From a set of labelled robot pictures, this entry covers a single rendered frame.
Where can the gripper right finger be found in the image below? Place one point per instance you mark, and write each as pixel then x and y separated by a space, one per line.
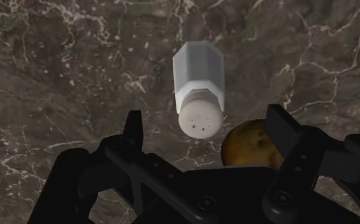
pixel 304 161

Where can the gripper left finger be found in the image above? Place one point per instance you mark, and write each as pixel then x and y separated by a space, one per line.
pixel 117 167

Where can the brown potato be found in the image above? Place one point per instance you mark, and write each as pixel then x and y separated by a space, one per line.
pixel 248 145

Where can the white salt shaker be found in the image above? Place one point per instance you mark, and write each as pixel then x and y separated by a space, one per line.
pixel 199 90

